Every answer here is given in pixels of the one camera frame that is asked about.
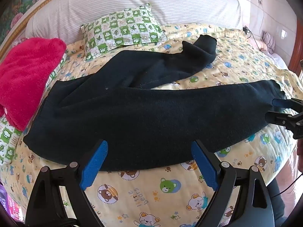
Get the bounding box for black charger cable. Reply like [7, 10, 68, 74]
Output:
[243, 3, 267, 51]

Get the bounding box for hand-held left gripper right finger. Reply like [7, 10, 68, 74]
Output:
[191, 140, 275, 227]

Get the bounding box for green checked pillow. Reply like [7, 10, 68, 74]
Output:
[81, 3, 168, 60]
[0, 52, 68, 165]

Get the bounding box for white striped headboard cushion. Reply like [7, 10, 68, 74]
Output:
[25, 0, 243, 45]

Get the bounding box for red fluffy blanket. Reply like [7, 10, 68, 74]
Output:
[0, 37, 67, 132]

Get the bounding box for brown wooden post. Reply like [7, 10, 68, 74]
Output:
[287, 16, 303, 76]

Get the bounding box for black pants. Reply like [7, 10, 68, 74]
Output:
[23, 34, 286, 172]

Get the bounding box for yellow bear print bed sheet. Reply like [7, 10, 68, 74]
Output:
[0, 23, 303, 227]

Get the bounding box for purple printed box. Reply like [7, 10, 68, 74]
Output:
[0, 184, 27, 221]

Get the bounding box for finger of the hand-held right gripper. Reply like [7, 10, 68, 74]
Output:
[265, 111, 303, 140]
[272, 98, 303, 111]

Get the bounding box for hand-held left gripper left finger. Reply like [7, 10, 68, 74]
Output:
[25, 140, 108, 227]

